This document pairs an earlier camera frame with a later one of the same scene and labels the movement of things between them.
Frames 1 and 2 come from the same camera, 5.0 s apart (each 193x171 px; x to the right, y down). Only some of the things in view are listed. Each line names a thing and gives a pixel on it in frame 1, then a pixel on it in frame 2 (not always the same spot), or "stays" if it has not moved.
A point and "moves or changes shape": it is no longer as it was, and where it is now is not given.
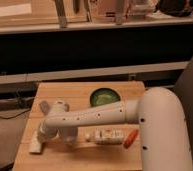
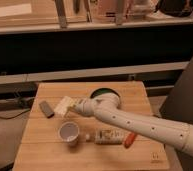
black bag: (177, 8) stays
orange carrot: (131, 138) stays
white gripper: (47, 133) to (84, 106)
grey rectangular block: (45, 107) stays
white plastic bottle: (106, 135) stays
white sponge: (36, 145) moves or changes shape
